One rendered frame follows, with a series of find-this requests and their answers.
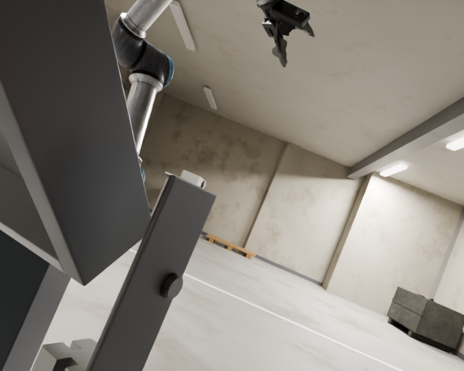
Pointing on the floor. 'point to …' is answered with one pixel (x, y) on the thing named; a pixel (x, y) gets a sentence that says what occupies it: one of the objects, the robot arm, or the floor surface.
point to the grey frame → (65, 356)
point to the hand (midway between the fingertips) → (300, 52)
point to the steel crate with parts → (426, 319)
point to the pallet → (230, 245)
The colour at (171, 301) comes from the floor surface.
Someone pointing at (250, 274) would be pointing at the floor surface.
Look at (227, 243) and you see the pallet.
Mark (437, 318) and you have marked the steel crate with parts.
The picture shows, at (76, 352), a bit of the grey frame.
